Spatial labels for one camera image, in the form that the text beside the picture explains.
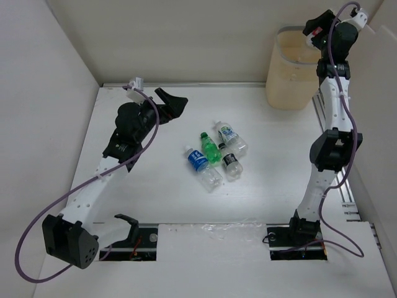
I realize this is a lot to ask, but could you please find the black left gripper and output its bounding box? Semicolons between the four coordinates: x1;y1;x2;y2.
135;89;187;143

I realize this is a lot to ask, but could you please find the red label clear bottle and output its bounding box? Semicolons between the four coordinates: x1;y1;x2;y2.
306;27;323;48

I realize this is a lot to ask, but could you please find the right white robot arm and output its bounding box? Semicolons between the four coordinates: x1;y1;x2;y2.
287;2;368;246

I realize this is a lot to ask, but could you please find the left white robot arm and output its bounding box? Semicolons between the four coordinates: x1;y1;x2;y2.
42;88;188;269

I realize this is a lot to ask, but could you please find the cream plastic waste bin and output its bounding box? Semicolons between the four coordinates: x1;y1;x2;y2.
265;25;321;110

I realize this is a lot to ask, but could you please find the green plastic soda bottle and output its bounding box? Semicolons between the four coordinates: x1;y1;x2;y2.
200;132;221;164

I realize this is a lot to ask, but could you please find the green white label bottle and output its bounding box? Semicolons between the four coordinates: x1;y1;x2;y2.
215;120;248;157

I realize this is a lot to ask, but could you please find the blue label water bottle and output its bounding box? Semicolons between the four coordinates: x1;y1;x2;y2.
185;146;223;192

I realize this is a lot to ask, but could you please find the black label pepsi bottle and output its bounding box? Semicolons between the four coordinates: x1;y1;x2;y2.
218;143;243;180

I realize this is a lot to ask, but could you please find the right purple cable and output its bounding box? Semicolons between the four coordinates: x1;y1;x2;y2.
285;1;365;258

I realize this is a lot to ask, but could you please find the purple cable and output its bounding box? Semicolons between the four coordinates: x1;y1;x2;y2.
285;1;365;258
14;86;161;283

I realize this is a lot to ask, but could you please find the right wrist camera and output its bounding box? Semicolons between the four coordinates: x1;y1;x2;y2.
347;9;368;31

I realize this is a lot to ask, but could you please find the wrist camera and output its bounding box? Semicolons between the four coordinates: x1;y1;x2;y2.
347;9;368;31
122;77;145;104

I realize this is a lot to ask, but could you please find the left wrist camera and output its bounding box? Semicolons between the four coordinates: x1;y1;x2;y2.
122;77;145;104

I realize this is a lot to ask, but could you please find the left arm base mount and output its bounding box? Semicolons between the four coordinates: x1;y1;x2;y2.
99;214;158;261

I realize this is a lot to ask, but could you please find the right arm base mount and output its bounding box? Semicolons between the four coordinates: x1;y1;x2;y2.
262;216;328;261

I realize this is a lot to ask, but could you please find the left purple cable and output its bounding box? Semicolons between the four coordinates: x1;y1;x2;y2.
14;86;161;283

